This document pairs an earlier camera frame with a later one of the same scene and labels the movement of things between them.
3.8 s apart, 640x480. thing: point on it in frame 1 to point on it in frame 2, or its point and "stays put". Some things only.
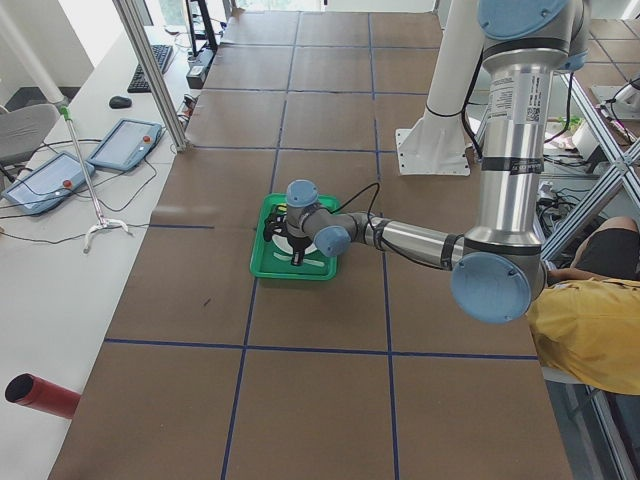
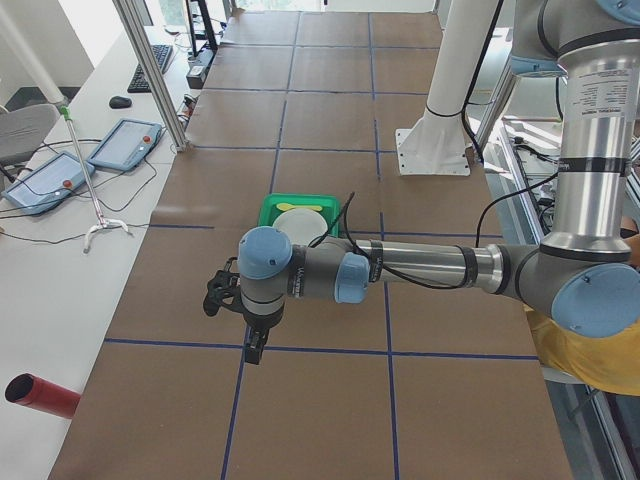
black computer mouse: (120, 102) stays put
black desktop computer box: (197, 73) stays put
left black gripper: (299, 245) to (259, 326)
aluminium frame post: (142, 47) stays put
